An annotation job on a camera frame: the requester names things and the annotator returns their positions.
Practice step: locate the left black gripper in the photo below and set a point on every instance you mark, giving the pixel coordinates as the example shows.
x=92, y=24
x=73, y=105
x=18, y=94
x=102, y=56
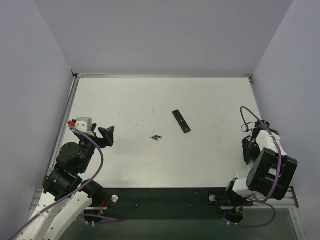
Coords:
x=100, y=139

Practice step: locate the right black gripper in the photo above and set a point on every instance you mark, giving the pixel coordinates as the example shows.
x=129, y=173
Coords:
x=249, y=149

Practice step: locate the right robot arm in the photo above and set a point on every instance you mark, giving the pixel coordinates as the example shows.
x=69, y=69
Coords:
x=272, y=169

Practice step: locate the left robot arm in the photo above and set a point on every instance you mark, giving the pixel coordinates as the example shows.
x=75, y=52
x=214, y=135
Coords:
x=65, y=195

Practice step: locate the black remote control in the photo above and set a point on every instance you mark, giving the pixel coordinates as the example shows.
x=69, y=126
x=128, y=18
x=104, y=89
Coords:
x=181, y=121

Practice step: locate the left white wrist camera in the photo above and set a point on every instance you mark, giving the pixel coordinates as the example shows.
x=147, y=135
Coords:
x=82, y=124

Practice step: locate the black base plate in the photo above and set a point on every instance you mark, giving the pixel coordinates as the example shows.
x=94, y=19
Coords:
x=161, y=204

